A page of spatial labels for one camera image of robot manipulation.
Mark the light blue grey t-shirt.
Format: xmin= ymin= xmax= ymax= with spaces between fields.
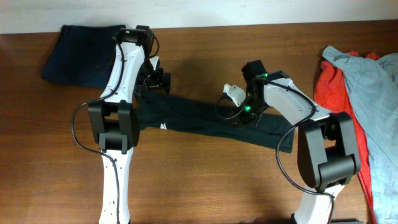
xmin=322 ymin=46 xmax=397 ymax=223

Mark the dark green t-shirt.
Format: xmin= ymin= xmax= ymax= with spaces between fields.
xmin=135 ymin=90 xmax=292 ymax=149

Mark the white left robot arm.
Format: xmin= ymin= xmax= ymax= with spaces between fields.
xmin=88 ymin=26 xmax=171 ymax=223

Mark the red t-shirt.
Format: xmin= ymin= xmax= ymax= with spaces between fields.
xmin=314 ymin=59 xmax=377 ymax=223

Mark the folded navy blue garment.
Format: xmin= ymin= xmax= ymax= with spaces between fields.
xmin=41 ymin=25 xmax=125 ymax=89

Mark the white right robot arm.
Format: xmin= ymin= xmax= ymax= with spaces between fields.
xmin=223 ymin=60 xmax=361 ymax=224

